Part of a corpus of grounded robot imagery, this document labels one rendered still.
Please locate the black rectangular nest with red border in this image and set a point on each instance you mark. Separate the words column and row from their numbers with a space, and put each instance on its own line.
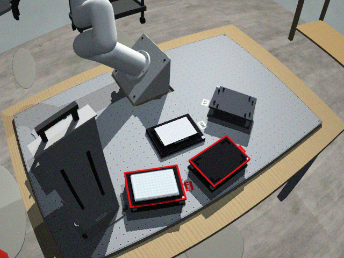
column 154, row 204
column 218, row 163

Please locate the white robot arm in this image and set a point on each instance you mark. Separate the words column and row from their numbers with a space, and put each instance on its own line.
column 100, row 43

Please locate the white microplate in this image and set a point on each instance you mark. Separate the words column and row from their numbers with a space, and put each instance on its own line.
column 154, row 185

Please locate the dark grey rectangular nest with corner posts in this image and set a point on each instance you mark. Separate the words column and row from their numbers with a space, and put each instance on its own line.
column 232, row 107

